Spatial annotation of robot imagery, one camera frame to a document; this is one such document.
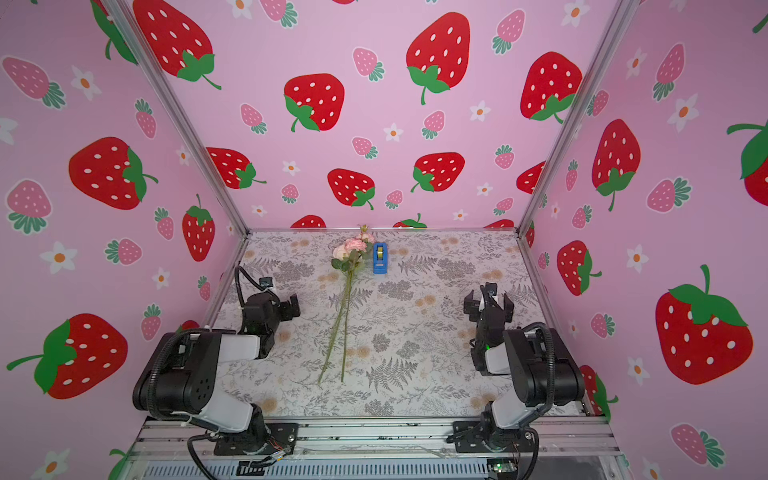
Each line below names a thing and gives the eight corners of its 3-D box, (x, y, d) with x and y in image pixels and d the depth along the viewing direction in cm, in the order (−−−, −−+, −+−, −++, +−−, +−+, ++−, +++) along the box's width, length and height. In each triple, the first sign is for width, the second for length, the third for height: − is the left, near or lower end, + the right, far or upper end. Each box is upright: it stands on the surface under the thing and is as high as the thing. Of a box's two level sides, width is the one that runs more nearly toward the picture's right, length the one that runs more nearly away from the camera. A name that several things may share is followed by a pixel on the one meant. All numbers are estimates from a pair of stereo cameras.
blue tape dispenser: (373, 274, 109) (372, 265, 105) (374, 251, 116) (373, 242, 112) (387, 274, 109) (387, 265, 105) (388, 251, 116) (387, 242, 112)
